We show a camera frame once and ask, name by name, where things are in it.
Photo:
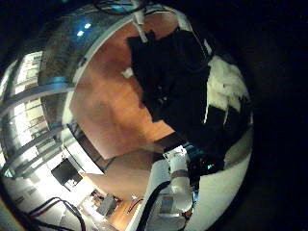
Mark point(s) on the black and white clothing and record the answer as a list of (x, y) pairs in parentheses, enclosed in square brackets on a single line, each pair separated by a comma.
[(192, 96)]

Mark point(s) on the ceiling light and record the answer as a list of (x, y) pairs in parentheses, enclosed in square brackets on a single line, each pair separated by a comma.
[(83, 29)]

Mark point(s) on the black control box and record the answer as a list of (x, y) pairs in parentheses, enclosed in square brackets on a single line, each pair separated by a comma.
[(205, 163)]

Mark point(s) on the black monitor screen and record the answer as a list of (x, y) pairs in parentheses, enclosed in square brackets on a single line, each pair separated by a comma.
[(65, 171)]

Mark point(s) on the grey box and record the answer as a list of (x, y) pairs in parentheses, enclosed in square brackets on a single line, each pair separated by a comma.
[(106, 205)]

